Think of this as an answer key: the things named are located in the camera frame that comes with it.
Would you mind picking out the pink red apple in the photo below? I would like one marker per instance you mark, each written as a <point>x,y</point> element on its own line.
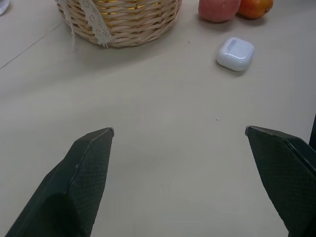
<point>218,10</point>

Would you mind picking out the orange fruit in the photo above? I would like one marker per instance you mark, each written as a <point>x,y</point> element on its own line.
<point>255,8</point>

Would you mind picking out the white lace ribbon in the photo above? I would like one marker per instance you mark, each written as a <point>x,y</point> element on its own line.
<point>95,21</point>

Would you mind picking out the white cloth object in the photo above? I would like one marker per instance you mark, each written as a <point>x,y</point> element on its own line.
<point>3,5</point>

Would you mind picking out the white earbuds charging case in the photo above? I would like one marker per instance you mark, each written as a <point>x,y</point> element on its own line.
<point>235,53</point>

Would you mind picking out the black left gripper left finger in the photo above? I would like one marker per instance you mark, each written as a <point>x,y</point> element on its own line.
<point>74,187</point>

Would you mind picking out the woven wicker basket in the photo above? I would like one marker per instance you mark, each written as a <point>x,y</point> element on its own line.
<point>130,23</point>

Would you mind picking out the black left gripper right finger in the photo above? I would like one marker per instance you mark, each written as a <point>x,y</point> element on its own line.
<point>284,177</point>

